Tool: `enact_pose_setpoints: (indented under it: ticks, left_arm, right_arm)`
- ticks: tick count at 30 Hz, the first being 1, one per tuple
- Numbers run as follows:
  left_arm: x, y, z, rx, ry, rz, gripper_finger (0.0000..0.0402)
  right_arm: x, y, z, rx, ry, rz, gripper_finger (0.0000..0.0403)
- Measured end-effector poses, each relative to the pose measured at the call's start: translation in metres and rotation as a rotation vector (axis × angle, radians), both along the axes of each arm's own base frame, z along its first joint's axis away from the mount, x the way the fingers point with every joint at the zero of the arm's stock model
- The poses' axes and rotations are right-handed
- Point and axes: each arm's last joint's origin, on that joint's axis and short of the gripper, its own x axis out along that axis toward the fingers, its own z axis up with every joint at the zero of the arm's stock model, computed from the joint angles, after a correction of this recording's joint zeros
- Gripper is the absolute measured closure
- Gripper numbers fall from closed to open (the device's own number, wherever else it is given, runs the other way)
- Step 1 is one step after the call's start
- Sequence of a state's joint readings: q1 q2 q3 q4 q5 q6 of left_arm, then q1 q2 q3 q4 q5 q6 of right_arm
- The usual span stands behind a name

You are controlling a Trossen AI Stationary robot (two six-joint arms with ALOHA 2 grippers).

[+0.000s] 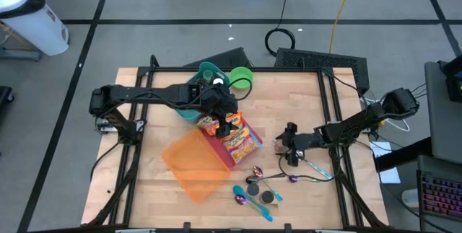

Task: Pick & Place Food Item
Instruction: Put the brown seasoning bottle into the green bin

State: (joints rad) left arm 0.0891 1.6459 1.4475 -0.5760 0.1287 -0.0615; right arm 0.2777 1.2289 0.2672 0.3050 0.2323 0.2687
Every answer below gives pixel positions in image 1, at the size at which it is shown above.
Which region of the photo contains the pink iridescent metal spoon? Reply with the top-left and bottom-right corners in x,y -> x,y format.
252,166 -> 284,203

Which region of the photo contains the white floor cable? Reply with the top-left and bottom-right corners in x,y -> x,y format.
360,97 -> 411,133

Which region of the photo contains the black desk leg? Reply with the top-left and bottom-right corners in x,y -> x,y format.
373,137 -> 433,173

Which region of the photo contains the black hanging cable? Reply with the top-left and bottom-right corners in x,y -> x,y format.
263,0 -> 297,58

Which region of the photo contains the dark grey flat case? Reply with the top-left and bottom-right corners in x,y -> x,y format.
182,47 -> 253,70

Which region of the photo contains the teal plastic handled basket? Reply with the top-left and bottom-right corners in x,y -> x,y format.
175,61 -> 232,125

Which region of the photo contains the black aluminium table frame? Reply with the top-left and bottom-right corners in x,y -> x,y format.
86,54 -> 389,233

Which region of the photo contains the yellow hanging cable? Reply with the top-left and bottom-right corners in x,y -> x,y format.
327,0 -> 357,55

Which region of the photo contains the small purple iridescent spoon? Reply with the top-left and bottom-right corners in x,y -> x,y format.
288,175 -> 335,184

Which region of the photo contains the orange translucent plastic bin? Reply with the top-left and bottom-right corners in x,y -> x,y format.
160,128 -> 232,204

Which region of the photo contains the pink translucent plastic bin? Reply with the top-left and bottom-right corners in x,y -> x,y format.
197,112 -> 266,171

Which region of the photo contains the white computer mouse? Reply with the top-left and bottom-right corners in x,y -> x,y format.
401,188 -> 420,209

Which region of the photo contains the chicken flavor ramen packet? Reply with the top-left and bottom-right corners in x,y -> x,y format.
219,112 -> 244,142

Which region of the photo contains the green plastic bowl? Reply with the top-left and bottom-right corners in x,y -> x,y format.
229,66 -> 255,91

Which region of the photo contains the teal plastic spoon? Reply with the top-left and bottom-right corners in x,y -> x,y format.
232,185 -> 271,216

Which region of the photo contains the shrimp flavor ramen packet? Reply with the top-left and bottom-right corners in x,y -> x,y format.
196,115 -> 221,137

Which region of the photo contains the orange spice jar black lid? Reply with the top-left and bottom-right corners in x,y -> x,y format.
259,190 -> 276,205

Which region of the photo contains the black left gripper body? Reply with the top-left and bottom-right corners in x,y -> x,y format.
205,84 -> 240,119

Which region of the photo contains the grey metal stand foot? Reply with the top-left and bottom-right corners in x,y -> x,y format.
0,47 -> 43,63

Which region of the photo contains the white trash can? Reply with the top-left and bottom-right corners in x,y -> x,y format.
0,0 -> 70,57

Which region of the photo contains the black computer keyboard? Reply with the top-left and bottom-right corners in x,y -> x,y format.
417,170 -> 462,224

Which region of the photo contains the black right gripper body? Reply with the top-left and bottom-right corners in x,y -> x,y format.
288,131 -> 323,154

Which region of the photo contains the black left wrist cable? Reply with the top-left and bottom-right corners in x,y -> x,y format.
226,77 -> 254,101

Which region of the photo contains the large purple iridescent spoon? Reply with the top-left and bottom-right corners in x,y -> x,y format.
234,194 -> 274,223

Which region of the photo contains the black electronic device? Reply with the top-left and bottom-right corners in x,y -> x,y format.
440,54 -> 462,103

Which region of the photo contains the beef flavor ramen packet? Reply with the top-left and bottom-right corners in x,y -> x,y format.
222,126 -> 263,164

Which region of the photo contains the white paper sheet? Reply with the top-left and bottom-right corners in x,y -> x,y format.
368,141 -> 402,185

